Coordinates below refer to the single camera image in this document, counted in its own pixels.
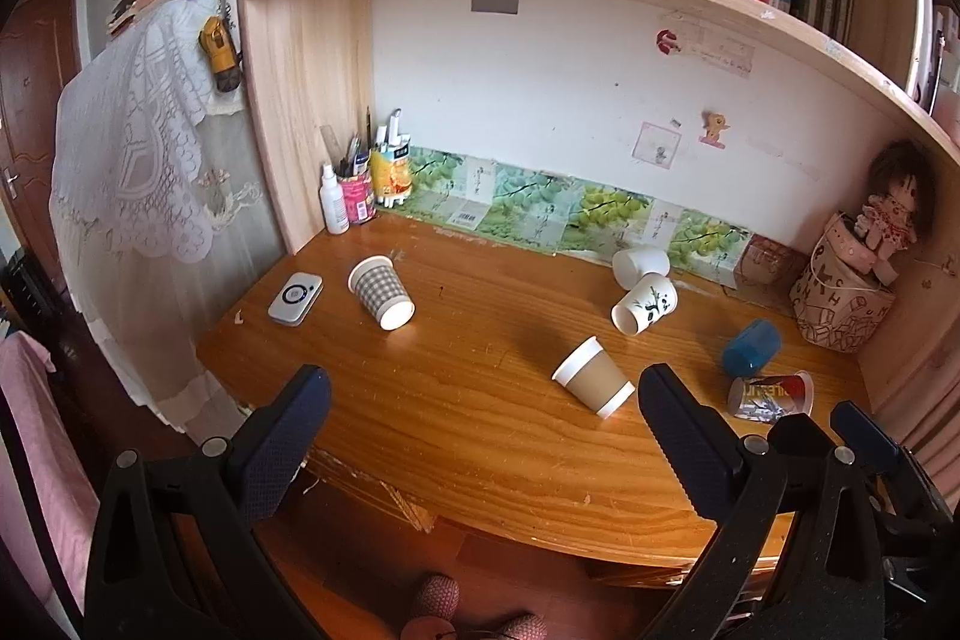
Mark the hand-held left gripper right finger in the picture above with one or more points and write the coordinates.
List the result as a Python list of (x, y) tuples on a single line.
[(686, 437)]

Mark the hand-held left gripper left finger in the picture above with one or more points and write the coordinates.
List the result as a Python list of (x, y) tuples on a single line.
[(281, 441)]

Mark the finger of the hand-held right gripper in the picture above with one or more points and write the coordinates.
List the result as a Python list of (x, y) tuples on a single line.
[(866, 434)]

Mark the red printed clear cup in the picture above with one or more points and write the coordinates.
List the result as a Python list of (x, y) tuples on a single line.
[(772, 396)]

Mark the brown paper cup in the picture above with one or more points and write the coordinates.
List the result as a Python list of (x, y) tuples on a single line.
[(592, 381)]

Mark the blue plastic cup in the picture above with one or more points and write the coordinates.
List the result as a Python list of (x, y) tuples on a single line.
[(752, 347)]

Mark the white panda print cup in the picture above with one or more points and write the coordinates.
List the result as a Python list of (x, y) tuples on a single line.
[(645, 306)]

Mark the grey checkered paper cup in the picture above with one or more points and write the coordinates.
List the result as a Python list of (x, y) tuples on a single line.
[(379, 291)]

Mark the plain white cup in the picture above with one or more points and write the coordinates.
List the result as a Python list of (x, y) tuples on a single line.
[(641, 263)]

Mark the patterned fabric bag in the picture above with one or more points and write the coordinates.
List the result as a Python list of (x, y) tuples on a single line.
[(836, 302)]

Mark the white square electronic device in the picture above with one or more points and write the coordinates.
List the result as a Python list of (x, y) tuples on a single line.
[(295, 299)]

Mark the pink patterned box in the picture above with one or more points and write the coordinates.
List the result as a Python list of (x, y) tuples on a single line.
[(769, 265)]

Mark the pink slipper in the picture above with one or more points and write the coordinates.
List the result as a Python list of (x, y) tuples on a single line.
[(435, 599), (523, 628)]

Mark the rag doll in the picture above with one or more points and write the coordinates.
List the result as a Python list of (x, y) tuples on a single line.
[(892, 212)]

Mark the pink cloth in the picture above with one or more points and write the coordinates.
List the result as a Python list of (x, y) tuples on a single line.
[(41, 452)]

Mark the grape print paper strip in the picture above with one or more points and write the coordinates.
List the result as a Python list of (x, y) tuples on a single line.
[(600, 212)]

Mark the white spray bottle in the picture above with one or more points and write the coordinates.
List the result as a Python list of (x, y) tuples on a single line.
[(334, 205)]

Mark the pink pen holder can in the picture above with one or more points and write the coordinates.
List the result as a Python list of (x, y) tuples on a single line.
[(358, 199)]

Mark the yellow printed pen holder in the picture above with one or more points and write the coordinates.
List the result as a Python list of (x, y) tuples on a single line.
[(391, 175)]

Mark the clear plastic ruler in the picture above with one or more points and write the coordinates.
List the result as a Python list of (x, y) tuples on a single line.
[(331, 145)]

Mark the white lace cloth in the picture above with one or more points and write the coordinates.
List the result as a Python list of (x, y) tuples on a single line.
[(142, 160)]

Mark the wooden bookshelf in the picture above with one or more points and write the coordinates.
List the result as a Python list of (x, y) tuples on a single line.
[(315, 85)]

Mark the yellow toy car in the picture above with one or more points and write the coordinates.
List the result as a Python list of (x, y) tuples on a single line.
[(217, 51)]

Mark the brown wooden door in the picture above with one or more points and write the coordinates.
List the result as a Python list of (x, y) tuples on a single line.
[(34, 123)]

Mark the square stamp wall sticker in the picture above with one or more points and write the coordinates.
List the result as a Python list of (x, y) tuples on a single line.
[(657, 143)]

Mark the orange cartoon wall sticker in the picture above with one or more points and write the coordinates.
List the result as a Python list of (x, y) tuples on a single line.
[(715, 129)]

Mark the red wall sticker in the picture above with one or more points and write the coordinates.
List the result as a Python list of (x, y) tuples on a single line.
[(666, 41)]

